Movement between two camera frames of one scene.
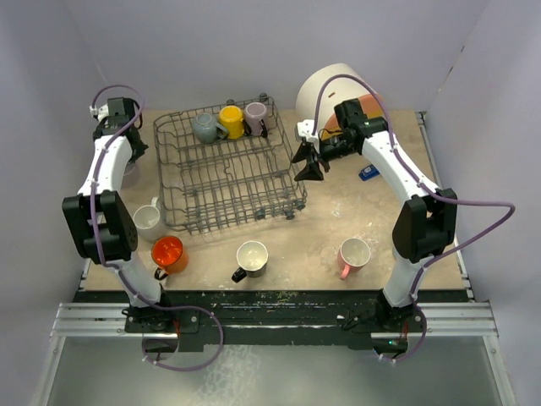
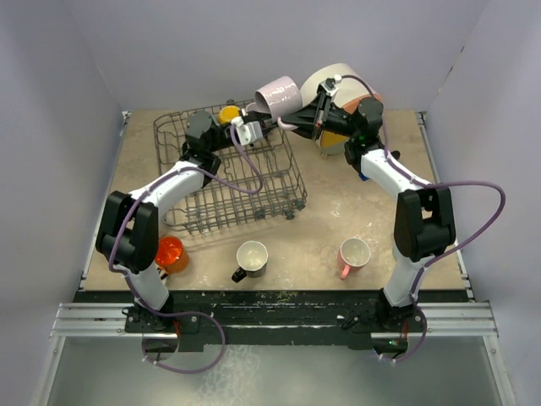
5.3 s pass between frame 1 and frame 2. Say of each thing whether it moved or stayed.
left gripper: moved
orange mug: stayed
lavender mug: moved
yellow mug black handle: stayed
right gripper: moved
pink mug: stayed
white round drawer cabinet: stayed
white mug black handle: stayed
